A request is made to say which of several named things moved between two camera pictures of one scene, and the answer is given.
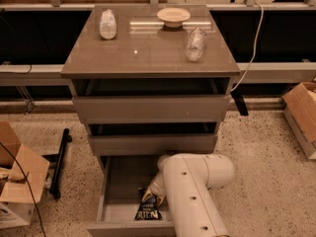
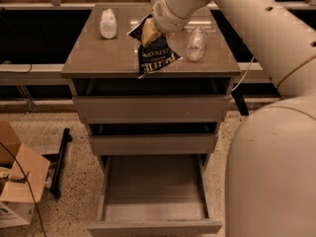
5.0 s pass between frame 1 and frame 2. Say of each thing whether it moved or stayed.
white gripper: moved
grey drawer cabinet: stayed
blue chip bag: moved
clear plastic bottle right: stayed
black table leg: stayed
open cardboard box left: stayed
